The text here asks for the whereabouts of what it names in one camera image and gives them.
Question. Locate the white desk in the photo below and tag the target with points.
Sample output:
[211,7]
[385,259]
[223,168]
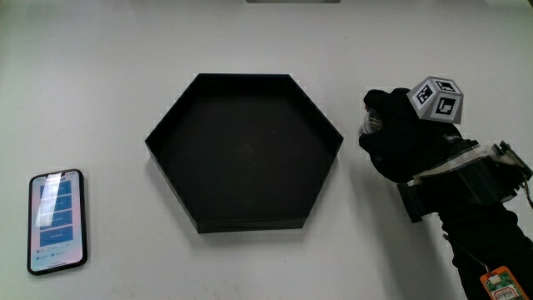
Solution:
[104,83]

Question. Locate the person's right hand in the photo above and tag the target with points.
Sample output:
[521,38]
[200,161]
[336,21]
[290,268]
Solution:
[406,137]

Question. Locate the person's right forearm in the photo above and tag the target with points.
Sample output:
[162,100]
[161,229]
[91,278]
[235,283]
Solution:
[491,237]

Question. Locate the silver paper clip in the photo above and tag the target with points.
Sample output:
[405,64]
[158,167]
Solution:
[370,124]

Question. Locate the black smartphone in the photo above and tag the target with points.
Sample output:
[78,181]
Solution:
[56,221]

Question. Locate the orange circuit board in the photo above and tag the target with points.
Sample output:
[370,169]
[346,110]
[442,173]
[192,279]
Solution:
[504,285]

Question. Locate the black hexagonal tray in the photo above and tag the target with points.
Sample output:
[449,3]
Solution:
[245,154]

